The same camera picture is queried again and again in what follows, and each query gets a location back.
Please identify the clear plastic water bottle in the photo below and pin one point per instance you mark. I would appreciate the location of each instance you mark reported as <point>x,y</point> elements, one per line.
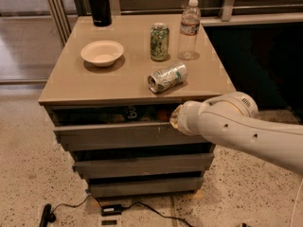
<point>188,33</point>

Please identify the orange fruit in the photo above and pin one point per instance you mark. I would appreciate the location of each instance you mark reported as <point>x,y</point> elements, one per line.
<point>163,115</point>

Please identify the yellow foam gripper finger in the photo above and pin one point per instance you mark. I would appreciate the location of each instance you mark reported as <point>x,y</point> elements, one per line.
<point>174,117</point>

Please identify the upright green soda can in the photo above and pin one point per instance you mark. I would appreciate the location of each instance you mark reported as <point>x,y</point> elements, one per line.
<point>159,45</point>

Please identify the black power adapter brick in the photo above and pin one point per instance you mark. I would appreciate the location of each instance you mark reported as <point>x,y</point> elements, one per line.
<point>111,210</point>

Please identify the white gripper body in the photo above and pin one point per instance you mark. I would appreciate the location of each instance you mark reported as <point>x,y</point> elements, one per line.
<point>186,117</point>

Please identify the metal window frame rail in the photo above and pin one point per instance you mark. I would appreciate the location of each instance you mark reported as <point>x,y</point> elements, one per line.
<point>214,12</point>

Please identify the grey drawer cabinet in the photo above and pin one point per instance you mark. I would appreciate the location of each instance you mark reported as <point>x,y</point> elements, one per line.
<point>76,82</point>

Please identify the green chip bag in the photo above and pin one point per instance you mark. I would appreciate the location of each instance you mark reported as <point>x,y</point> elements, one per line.
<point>128,114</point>

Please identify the black insulated water bottle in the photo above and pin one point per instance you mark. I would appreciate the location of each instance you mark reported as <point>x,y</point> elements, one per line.
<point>101,12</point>

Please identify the lying green soda can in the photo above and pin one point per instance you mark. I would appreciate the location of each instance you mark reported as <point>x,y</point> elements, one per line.
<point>162,80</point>

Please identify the black plug on floor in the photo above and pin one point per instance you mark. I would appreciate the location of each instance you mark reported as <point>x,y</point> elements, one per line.
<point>48,216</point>

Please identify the grey middle drawer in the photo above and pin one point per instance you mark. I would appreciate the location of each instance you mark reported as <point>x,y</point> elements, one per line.
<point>144,161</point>

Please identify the grey bottom drawer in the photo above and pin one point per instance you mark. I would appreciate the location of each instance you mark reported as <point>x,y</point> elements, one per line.
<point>158,186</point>

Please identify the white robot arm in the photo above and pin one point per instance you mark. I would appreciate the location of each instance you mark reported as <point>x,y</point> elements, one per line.
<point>230,121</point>

